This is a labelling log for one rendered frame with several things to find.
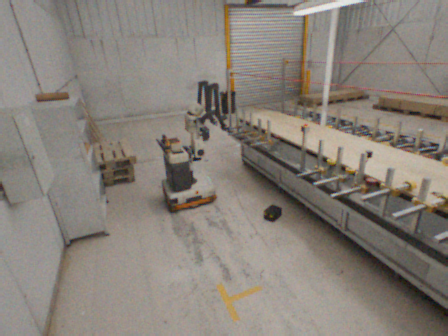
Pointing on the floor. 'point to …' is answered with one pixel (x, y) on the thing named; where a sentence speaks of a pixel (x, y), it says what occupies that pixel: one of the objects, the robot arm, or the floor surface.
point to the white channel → (327, 55)
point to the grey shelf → (71, 167)
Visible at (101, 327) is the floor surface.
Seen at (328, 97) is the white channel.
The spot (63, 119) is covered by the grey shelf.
